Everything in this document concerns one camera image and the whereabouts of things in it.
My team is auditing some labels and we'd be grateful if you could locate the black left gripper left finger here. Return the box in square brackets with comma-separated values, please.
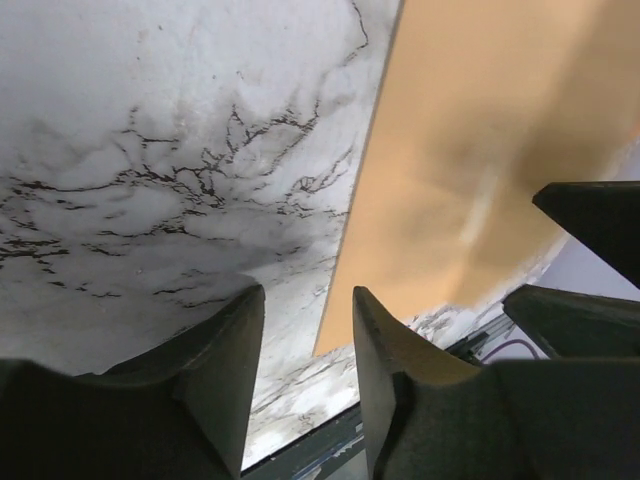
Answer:
[1, 285, 265, 479]

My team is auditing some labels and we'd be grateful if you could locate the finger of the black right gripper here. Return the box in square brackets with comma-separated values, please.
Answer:
[503, 285, 639, 358]
[532, 181, 640, 280]

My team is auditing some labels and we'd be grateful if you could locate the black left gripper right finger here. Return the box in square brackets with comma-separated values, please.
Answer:
[353, 287, 639, 479]

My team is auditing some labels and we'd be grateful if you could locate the brown paper envelope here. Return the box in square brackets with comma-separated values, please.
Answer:
[314, 1, 639, 355]

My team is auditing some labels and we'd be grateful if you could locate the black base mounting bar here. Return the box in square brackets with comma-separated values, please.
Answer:
[241, 402, 364, 480]

